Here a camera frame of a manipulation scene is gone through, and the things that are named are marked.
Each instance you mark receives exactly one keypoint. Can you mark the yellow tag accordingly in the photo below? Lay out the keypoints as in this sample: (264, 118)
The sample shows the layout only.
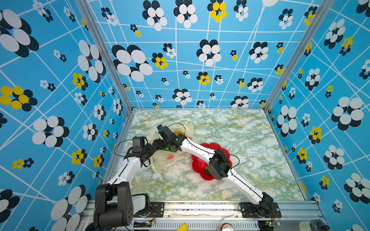
(183, 227)

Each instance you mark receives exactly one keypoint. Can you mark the green grape bunch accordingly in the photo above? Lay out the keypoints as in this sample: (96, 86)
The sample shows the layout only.
(168, 149)

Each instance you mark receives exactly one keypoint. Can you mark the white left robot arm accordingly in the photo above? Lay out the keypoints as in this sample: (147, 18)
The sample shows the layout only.
(115, 206)

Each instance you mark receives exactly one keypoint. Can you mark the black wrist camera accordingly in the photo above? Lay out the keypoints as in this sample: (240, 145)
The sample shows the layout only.
(138, 144)
(165, 133)

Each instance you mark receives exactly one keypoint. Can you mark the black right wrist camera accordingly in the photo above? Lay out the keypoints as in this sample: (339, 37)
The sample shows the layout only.
(165, 133)

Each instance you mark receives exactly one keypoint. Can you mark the metal can top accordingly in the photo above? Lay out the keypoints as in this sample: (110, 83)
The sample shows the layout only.
(225, 227)

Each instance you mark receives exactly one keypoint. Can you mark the aluminium corner post left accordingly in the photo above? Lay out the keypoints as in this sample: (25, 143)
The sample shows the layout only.
(98, 39)

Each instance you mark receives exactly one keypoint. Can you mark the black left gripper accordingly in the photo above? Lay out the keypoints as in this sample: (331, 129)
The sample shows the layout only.
(151, 151)

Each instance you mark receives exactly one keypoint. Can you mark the red fruit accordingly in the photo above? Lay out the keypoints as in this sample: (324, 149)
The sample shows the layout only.
(201, 165)

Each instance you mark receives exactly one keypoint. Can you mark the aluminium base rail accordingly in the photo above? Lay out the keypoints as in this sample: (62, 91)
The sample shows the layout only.
(208, 215)

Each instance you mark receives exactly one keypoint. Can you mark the red flower-shaped plate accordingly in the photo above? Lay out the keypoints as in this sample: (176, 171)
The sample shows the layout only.
(206, 175)

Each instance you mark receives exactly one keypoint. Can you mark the aluminium corner post right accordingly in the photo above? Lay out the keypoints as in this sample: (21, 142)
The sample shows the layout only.
(296, 56)

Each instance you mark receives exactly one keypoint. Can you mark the translucent printed plastic bag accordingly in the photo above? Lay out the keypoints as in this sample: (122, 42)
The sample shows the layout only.
(161, 159)

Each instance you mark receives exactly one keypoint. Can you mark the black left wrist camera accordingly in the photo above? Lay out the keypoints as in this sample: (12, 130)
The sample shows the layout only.
(138, 144)

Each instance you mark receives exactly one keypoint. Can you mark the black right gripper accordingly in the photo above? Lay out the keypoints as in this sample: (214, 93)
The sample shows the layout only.
(157, 143)

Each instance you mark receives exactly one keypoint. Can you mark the aluminium corner post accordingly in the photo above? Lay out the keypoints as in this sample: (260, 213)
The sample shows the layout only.
(98, 39)
(296, 56)

